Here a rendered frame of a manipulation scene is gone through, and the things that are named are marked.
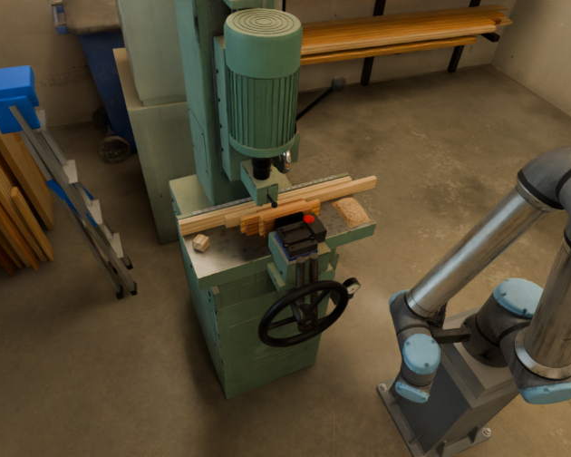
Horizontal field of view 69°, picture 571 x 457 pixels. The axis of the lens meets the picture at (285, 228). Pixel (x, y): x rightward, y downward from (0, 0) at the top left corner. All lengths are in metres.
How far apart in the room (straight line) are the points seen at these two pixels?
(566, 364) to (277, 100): 0.95
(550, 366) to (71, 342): 1.94
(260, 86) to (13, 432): 1.73
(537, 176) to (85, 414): 1.86
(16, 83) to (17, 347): 1.25
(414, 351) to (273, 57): 0.78
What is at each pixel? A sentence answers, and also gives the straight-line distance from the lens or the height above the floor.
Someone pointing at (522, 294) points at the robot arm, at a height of 0.89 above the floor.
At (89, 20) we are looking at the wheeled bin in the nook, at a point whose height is 0.95.
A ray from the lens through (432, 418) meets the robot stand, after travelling 1.82.
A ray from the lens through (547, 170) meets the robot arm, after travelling 0.94.
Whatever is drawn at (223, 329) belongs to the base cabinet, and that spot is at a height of 0.59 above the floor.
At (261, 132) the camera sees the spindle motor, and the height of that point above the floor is 1.27.
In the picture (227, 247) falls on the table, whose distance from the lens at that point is 1.27.
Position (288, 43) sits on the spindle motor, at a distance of 0.97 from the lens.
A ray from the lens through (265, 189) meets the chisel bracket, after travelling 1.22.
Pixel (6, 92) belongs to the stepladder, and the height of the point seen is 1.15.
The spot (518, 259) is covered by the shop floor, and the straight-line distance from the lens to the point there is 2.87.
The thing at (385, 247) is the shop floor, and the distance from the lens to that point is 2.58.
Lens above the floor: 1.86
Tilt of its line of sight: 46 degrees down
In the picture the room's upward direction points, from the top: 4 degrees clockwise
